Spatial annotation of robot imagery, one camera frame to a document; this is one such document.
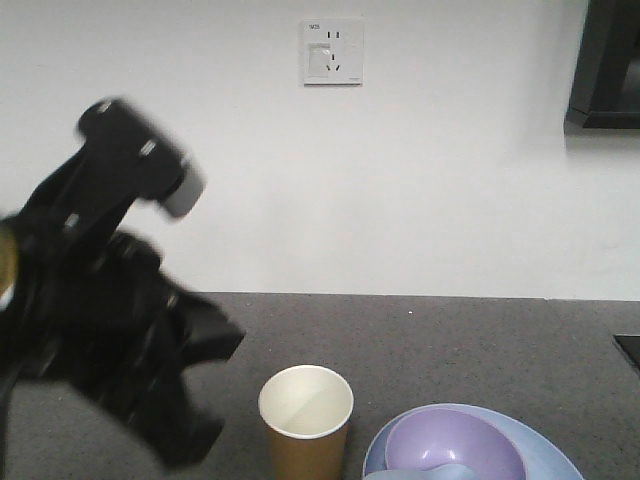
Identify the white wall power socket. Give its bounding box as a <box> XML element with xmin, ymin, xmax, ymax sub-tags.
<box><xmin>299</xmin><ymin>18</ymin><xmax>365</xmax><ymax>87</ymax></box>

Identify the black induction cooktop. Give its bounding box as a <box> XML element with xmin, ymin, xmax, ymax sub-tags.
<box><xmin>613</xmin><ymin>334</ymin><xmax>640</xmax><ymax>371</ymax></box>

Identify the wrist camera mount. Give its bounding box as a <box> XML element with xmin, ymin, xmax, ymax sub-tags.
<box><xmin>23</xmin><ymin>98</ymin><xmax>205</xmax><ymax>239</ymax></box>

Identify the light blue plastic spoon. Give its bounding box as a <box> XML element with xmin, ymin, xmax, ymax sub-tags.
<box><xmin>364</xmin><ymin>464</ymin><xmax>479</xmax><ymax>480</ymax></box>

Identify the black range hood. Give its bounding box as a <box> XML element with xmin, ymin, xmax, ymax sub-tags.
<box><xmin>565</xmin><ymin>1</ymin><xmax>639</xmax><ymax>130</ymax></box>

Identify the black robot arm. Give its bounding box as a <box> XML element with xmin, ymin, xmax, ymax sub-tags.
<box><xmin>1</xmin><ymin>214</ymin><xmax>244</xmax><ymax>470</ymax></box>

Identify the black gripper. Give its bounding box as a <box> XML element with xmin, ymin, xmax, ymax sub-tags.
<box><xmin>1</xmin><ymin>212</ymin><xmax>245</xmax><ymax>470</ymax></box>

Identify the light blue plastic plate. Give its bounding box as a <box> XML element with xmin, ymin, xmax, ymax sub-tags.
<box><xmin>361</xmin><ymin>403</ymin><xmax>583</xmax><ymax>480</ymax></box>

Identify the purple plastic bowl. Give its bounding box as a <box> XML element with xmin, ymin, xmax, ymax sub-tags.
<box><xmin>385</xmin><ymin>408</ymin><xmax>527</xmax><ymax>479</ymax></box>

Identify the brown paper cup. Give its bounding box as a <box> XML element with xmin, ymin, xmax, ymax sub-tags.
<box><xmin>258</xmin><ymin>365</ymin><xmax>354</xmax><ymax>480</ymax></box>

